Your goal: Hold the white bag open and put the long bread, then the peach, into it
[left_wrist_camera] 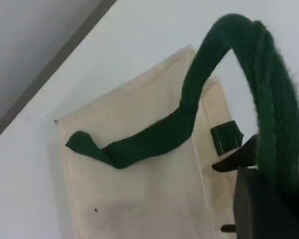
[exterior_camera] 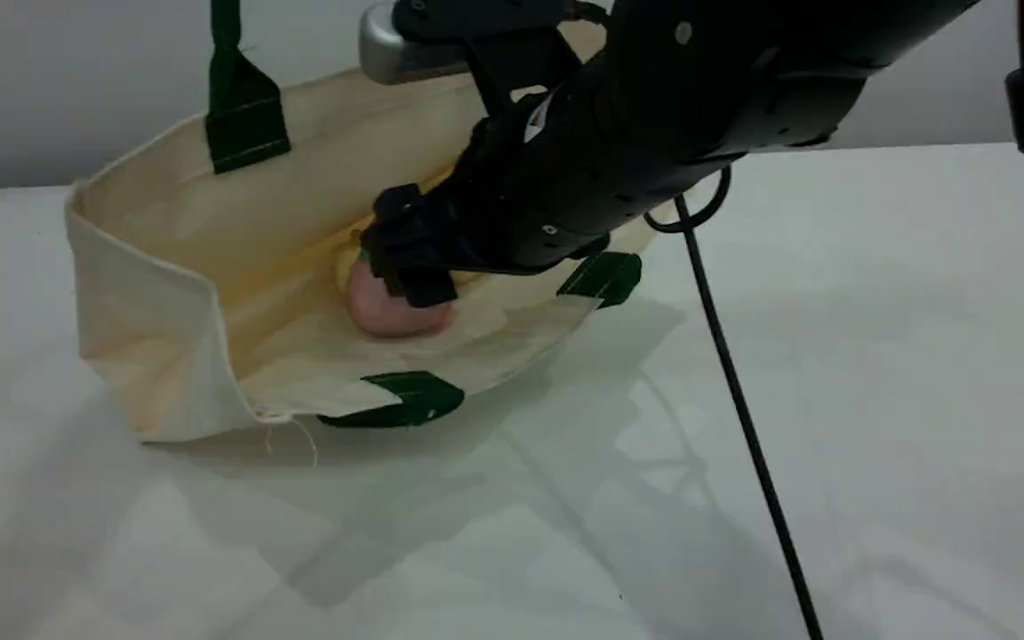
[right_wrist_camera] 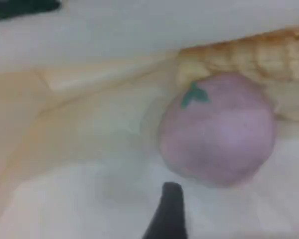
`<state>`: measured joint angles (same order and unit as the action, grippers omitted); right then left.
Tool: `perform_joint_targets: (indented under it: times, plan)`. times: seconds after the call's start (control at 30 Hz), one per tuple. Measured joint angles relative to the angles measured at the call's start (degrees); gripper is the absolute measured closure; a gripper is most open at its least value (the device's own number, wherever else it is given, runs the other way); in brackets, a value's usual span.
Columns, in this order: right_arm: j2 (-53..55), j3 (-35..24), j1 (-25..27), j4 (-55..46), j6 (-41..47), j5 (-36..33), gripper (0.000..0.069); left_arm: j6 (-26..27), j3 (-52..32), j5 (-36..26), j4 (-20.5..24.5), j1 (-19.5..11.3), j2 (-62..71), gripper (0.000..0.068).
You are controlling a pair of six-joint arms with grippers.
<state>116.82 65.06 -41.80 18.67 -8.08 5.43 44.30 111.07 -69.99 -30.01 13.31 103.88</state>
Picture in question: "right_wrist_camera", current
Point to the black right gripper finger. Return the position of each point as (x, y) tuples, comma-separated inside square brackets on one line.
[(169, 216)]

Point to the pink peach with green leaf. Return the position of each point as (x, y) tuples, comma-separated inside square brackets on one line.
[(214, 137)]

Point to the long golden bread loaf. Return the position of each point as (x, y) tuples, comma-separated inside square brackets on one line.
[(264, 59)]

